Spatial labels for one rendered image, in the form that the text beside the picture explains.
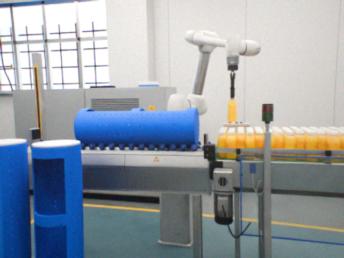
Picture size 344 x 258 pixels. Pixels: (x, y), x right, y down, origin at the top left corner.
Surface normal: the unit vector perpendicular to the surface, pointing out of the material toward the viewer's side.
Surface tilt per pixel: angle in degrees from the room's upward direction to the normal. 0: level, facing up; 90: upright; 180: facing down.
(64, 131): 90
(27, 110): 90
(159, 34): 90
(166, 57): 90
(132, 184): 109
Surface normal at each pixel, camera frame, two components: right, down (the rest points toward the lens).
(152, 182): -0.21, 0.43
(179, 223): -0.30, 0.10
